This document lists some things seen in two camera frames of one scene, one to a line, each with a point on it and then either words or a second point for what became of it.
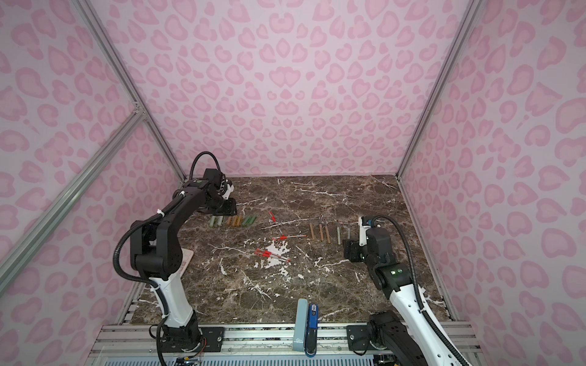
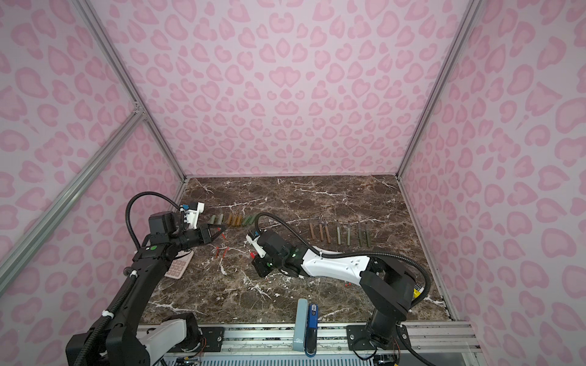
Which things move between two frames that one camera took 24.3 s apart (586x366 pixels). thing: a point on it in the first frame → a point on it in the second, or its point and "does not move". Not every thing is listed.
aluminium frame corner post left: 112,55 does not move
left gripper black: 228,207 → 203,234
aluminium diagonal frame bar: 101,155 does not move
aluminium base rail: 257,345 does not move
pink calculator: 188,255 does not move
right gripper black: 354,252 → 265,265
